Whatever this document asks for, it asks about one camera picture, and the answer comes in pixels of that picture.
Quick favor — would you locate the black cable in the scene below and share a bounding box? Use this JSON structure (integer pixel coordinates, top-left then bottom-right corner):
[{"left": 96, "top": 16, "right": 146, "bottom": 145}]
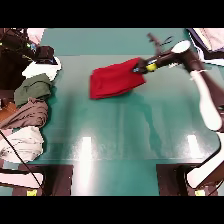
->
[{"left": 0, "top": 129, "right": 47, "bottom": 197}]

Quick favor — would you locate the green garment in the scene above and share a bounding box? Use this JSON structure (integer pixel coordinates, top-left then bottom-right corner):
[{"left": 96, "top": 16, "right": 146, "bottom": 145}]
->
[{"left": 13, "top": 73, "right": 53, "bottom": 108}]

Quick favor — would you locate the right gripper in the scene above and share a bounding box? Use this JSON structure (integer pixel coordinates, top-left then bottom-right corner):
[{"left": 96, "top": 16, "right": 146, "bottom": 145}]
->
[{"left": 133, "top": 55, "right": 162, "bottom": 75}]

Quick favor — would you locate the red shirt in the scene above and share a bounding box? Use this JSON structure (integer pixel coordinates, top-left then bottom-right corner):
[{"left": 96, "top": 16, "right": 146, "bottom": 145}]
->
[{"left": 88, "top": 57, "right": 148, "bottom": 100}]

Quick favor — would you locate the dark brown garment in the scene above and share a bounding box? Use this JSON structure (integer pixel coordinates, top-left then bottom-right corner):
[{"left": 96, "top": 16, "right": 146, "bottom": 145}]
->
[{"left": 0, "top": 49, "right": 32, "bottom": 92}]

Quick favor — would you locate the white printed garment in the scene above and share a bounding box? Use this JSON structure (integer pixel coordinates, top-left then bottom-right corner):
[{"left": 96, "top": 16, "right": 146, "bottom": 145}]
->
[{"left": 0, "top": 125, "right": 45, "bottom": 165}]

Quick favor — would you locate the orange garment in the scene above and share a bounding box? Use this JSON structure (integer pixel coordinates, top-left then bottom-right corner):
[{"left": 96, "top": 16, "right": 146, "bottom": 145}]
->
[{"left": 0, "top": 101, "right": 18, "bottom": 123}]

